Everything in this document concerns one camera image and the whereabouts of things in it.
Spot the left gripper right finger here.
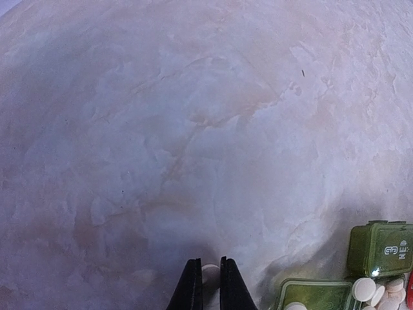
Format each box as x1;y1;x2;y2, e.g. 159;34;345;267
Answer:
219;256;257;310

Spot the small white round pill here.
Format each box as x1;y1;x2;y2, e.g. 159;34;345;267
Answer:
201;264;221;289

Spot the red pill bottle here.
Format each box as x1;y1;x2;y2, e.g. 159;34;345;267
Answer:
406;272;413;310

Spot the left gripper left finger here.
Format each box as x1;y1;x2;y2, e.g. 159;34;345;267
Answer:
166;258;203;310

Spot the green pill organizer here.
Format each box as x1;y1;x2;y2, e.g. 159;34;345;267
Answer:
274;220;412;309

